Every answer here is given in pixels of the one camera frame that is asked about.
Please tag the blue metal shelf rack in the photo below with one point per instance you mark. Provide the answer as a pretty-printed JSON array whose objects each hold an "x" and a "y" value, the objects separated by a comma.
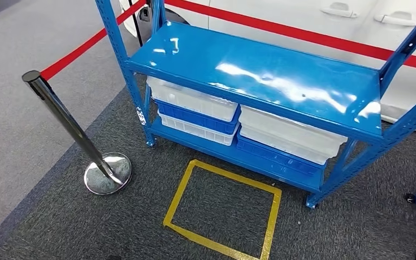
[{"x": 229, "y": 61}]

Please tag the blue plastic bin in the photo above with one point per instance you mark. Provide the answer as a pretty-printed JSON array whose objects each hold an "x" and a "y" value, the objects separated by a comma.
[
  {"x": 276, "y": 158},
  {"x": 201, "y": 120}
]

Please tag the white plastic bin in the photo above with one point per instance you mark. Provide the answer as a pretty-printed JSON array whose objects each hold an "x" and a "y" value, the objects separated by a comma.
[
  {"x": 290, "y": 129},
  {"x": 287, "y": 148}
]

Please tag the yellow floor tape square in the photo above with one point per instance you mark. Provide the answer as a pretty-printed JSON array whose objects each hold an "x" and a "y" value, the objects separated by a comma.
[{"x": 270, "y": 222}]

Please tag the red barrier tape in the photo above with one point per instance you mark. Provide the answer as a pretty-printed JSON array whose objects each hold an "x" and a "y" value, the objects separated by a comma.
[
  {"x": 301, "y": 34},
  {"x": 86, "y": 45}
]

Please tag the white car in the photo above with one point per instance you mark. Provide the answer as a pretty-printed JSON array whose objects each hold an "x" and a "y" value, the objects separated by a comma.
[{"x": 283, "y": 10}]

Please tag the thin black stanchion post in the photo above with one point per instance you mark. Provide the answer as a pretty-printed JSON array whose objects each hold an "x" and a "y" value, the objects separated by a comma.
[{"x": 136, "y": 25}]

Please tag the chrome stanchion post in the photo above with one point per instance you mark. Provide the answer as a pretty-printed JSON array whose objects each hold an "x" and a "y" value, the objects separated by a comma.
[{"x": 68, "y": 122}]

